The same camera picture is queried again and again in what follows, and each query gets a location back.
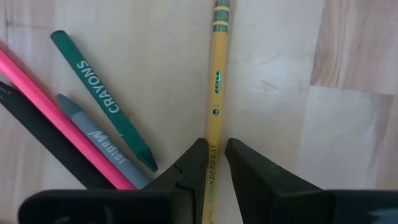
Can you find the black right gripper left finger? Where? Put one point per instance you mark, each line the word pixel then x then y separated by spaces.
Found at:
pixel 189 177

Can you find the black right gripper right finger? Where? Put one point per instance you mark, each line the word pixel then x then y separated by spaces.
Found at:
pixel 258 186

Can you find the gray crayon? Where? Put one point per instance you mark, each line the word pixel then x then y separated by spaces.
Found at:
pixel 99 143

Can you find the yellow pencil with pink eraser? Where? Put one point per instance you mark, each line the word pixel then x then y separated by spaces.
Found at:
pixel 217 56

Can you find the dark green crayon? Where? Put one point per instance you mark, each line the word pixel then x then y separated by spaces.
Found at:
pixel 99 90

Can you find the black pencil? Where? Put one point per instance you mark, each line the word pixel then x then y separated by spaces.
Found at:
pixel 40 137

